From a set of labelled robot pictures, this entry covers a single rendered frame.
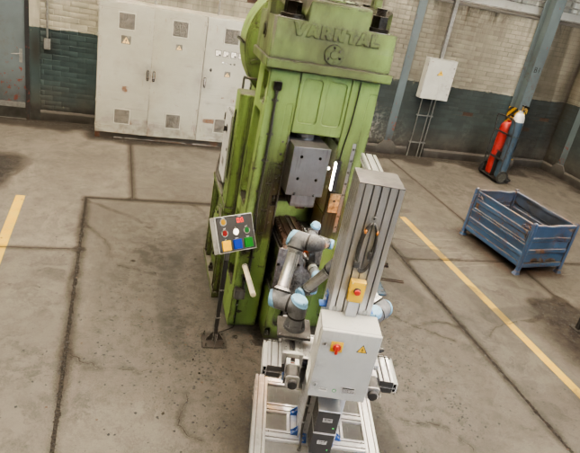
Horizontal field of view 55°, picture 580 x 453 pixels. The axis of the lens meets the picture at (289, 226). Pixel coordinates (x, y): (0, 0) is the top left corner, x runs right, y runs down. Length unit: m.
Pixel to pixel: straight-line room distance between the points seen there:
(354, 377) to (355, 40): 2.39
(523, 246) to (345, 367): 4.64
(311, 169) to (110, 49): 5.48
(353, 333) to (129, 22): 6.95
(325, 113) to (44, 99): 6.52
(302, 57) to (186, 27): 5.15
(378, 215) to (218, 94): 6.73
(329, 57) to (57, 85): 6.52
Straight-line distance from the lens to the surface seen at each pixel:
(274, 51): 4.18
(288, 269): 3.69
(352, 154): 4.59
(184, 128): 9.58
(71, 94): 10.09
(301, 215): 5.06
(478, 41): 11.78
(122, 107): 9.44
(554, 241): 7.88
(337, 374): 3.30
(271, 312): 4.87
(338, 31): 4.27
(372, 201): 2.99
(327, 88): 4.38
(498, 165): 11.46
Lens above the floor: 2.95
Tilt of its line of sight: 24 degrees down
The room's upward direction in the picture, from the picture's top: 11 degrees clockwise
